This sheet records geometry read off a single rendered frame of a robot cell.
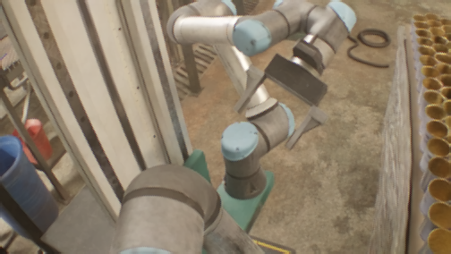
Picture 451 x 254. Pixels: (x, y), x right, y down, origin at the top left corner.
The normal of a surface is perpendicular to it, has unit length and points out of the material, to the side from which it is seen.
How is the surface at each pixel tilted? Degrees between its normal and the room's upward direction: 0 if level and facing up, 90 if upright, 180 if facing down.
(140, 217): 5
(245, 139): 7
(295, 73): 39
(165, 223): 22
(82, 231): 0
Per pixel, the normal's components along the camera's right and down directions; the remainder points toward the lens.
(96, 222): -0.13, -0.75
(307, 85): -0.25, -0.17
